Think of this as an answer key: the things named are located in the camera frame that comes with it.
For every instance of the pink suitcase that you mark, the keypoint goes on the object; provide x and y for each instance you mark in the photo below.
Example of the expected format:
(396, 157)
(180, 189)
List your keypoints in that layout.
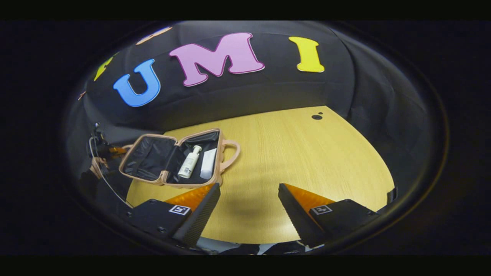
(149, 157)

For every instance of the black backdrop cloth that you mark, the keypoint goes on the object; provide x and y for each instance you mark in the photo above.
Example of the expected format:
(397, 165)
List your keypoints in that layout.
(268, 88)

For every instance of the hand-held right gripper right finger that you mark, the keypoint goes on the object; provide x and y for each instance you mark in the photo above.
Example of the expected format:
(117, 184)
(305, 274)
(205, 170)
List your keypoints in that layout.
(295, 218)

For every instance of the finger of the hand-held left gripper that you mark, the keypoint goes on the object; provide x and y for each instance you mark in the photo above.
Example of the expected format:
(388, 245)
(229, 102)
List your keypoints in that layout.
(118, 150)

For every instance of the copper clip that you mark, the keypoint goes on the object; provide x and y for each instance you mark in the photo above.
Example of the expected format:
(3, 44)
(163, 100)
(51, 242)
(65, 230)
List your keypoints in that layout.
(81, 95)

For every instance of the white pump bottle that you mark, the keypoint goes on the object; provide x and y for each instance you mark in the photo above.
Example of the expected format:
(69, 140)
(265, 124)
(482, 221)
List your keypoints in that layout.
(188, 166)

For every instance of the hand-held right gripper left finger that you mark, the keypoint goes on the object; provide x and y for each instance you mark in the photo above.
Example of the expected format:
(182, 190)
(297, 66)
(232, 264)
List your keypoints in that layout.
(203, 216)

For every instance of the white tube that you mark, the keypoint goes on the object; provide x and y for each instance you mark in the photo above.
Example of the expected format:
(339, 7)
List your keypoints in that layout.
(208, 165)

